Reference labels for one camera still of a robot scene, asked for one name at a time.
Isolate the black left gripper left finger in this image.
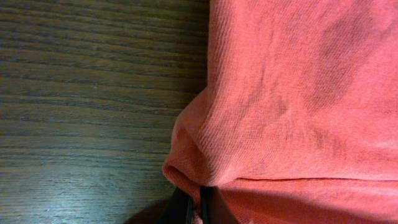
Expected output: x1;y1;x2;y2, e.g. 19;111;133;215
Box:
156;187;194;224

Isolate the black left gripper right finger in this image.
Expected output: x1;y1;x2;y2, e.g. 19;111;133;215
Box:
200;187;239;224

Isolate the orange red t-shirt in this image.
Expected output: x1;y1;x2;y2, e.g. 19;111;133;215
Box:
163;0;397;223

